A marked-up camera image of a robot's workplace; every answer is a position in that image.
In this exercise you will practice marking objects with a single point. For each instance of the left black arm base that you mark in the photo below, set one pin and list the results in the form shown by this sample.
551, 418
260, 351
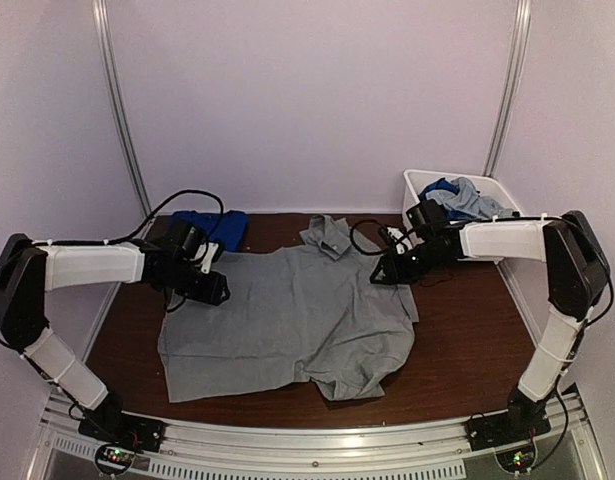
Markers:
109, 423

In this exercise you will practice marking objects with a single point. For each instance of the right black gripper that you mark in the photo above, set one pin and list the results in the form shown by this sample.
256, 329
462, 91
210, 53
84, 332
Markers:
395, 273

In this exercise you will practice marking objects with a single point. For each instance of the grey garment pile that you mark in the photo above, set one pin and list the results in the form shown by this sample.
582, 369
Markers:
298, 314

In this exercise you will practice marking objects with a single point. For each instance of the light grey-blue garment in bin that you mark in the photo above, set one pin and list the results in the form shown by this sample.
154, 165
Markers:
489, 208

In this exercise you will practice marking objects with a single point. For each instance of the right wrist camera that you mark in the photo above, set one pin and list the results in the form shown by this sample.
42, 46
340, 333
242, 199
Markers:
395, 239

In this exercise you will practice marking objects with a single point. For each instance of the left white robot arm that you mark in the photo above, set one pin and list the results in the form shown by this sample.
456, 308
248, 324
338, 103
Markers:
37, 277

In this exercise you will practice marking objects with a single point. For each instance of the blue garment in bin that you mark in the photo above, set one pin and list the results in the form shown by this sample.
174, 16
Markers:
458, 197

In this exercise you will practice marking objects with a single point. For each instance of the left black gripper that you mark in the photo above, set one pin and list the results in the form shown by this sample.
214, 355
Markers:
212, 292

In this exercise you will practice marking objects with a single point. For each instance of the blue t-shirt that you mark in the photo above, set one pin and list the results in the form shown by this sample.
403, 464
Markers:
229, 228

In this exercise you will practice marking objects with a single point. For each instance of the left aluminium frame post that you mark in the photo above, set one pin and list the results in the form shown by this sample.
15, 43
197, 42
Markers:
119, 114

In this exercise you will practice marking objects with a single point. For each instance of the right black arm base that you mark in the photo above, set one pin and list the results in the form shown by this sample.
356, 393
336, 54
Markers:
522, 419

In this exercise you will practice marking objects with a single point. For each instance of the white plastic laundry bin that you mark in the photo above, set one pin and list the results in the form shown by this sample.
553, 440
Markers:
416, 180

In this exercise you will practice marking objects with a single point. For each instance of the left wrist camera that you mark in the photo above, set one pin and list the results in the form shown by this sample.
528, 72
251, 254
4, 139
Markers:
207, 254

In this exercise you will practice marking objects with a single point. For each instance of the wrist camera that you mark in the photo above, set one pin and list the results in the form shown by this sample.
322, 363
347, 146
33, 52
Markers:
207, 254
395, 239

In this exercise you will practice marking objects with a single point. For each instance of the aluminium frame post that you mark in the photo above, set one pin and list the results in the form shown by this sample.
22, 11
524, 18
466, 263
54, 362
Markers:
119, 114
516, 60

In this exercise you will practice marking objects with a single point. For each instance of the right aluminium frame post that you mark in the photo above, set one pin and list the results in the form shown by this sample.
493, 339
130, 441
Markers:
516, 60

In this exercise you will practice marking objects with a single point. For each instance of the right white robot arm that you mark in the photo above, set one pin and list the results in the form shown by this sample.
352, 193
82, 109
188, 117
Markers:
577, 273

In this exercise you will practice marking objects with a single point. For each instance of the aluminium front rail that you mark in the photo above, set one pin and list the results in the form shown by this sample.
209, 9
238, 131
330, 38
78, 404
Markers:
430, 450

